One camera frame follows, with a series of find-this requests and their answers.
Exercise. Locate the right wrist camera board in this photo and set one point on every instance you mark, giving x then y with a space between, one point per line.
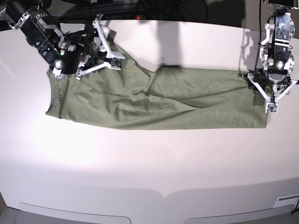
116 63

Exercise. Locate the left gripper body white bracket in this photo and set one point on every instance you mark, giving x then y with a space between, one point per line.
272 87

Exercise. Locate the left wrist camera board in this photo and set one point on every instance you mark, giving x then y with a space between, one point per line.
272 108

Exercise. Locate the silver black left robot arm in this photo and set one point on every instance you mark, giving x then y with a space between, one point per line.
274 51

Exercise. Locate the black power strip red light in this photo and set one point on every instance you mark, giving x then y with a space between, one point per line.
136 17

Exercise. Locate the green T-shirt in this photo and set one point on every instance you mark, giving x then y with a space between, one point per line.
170 98

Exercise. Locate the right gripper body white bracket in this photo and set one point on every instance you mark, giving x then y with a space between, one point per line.
100 52

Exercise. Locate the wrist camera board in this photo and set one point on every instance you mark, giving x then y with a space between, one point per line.
116 63
272 108

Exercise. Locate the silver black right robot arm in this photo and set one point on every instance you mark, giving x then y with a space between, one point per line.
67 54

